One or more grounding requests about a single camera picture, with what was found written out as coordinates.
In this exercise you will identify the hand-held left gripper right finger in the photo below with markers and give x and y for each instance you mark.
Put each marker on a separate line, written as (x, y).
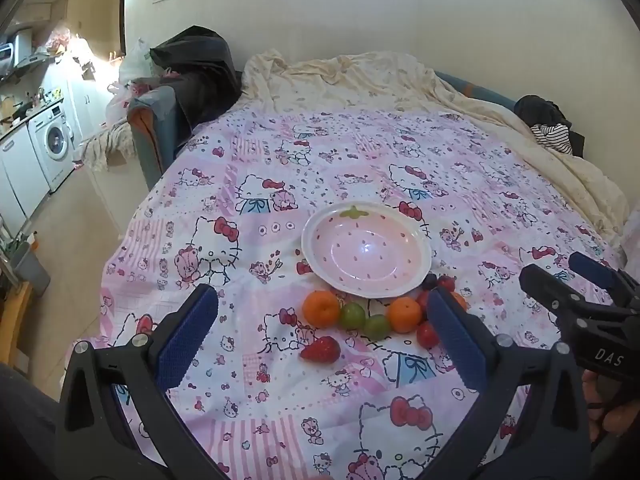
(455, 340)

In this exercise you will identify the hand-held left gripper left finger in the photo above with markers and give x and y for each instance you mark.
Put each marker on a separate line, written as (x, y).
(187, 340)

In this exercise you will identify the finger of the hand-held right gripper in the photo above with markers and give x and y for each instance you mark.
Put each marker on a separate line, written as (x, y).
(595, 267)
(550, 287)

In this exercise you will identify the red cherry tomato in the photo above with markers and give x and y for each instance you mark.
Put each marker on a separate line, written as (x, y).
(427, 336)
(446, 283)

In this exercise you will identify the orange mandarin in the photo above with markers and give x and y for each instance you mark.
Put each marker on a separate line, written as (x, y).
(404, 315)
(459, 301)
(321, 308)

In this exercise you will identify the green lime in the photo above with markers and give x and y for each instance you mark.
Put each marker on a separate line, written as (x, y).
(352, 315)
(376, 326)

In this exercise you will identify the pink strawberry print plate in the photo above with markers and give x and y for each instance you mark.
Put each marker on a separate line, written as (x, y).
(367, 250)

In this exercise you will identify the person's right hand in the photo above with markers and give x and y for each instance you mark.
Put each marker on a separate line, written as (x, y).
(620, 412)

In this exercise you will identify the striped cloth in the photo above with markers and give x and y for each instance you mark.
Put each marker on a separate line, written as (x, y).
(552, 137)

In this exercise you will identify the black cloth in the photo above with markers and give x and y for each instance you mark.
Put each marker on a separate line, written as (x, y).
(540, 107)

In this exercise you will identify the grey bin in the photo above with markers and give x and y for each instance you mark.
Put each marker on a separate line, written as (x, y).
(30, 270)

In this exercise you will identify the wooden stool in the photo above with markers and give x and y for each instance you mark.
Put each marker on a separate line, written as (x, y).
(15, 320)

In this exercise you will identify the pink cartoon printed blanket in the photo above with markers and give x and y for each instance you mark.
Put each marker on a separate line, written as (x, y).
(300, 170)

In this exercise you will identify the cream fringed towel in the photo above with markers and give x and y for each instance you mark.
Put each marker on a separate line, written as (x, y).
(102, 147)

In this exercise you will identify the blue grey sofa armrest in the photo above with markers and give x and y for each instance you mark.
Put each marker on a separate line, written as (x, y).
(152, 125)

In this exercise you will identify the white kitchen cabinet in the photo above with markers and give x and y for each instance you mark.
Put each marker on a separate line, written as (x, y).
(15, 175)

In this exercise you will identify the white washing machine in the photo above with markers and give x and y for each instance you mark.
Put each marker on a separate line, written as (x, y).
(50, 142)

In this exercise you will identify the cream floral duvet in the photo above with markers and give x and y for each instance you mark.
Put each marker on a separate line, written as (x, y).
(380, 80)

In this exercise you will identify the black bag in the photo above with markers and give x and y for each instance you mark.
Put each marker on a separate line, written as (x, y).
(200, 65)

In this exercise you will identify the white plastic bag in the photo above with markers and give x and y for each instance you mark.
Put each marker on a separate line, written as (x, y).
(132, 65)

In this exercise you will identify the blue bed frame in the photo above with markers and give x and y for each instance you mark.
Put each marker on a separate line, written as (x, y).
(480, 91)

